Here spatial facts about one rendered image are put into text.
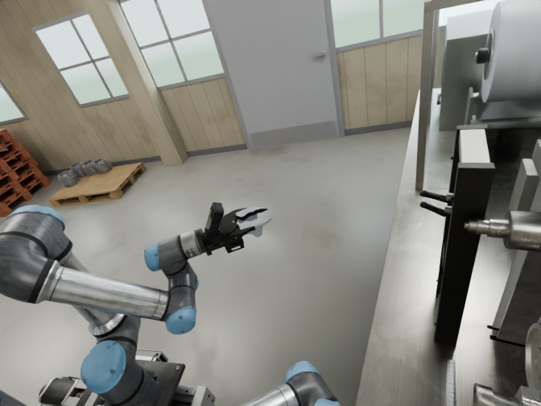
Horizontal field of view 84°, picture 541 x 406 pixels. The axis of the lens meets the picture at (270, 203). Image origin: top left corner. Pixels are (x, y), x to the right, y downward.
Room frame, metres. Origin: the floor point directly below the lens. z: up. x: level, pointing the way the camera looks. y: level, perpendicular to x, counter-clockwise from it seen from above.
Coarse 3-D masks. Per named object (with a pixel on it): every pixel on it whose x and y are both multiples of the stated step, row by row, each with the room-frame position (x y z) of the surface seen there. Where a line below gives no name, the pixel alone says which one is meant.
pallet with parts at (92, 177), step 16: (96, 160) 4.42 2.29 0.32; (64, 176) 4.20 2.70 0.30; (80, 176) 4.42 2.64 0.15; (96, 176) 4.27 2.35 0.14; (112, 176) 4.09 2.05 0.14; (128, 176) 3.94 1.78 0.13; (64, 192) 4.05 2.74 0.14; (80, 192) 3.89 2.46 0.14; (96, 192) 3.74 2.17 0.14; (112, 192) 3.63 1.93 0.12
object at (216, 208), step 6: (216, 204) 0.67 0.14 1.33; (210, 210) 0.67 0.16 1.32; (216, 210) 0.65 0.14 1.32; (222, 210) 0.65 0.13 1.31; (210, 216) 0.66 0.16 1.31; (216, 216) 0.65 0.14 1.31; (222, 216) 0.65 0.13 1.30; (210, 222) 0.66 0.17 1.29; (216, 222) 0.65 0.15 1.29; (204, 228) 0.70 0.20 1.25; (210, 228) 0.65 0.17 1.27; (216, 228) 0.65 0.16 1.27; (204, 234) 0.68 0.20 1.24; (210, 234) 0.66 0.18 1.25; (216, 234) 0.66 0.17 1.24; (210, 240) 0.66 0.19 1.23
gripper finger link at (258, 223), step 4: (256, 220) 0.67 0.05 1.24; (260, 220) 0.67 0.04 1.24; (264, 220) 0.67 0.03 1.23; (268, 220) 0.67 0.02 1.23; (244, 224) 0.67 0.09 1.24; (248, 224) 0.67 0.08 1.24; (252, 224) 0.66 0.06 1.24; (256, 224) 0.66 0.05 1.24; (260, 224) 0.66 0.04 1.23; (264, 224) 0.66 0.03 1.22; (240, 228) 0.66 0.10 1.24; (244, 228) 0.66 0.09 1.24; (256, 228) 0.66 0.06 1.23; (260, 228) 0.67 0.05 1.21; (248, 232) 0.67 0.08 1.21; (252, 232) 0.67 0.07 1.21; (256, 232) 0.67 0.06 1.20; (260, 232) 0.67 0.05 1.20; (256, 236) 0.67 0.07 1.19
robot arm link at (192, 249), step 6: (180, 234) 0.69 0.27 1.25; (186, 234) 0.68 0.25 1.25; (192, 234) 0.67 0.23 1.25; (186, 240) 0.66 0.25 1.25; (192, 240) 0.66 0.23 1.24; (186, 246) 0.65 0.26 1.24; (192, 246) 0.65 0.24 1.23; (198, 246) 0.65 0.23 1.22; (186, 252) 0.64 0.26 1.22; (192, 252) 0.65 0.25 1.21; (198, 252) 0.65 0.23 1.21
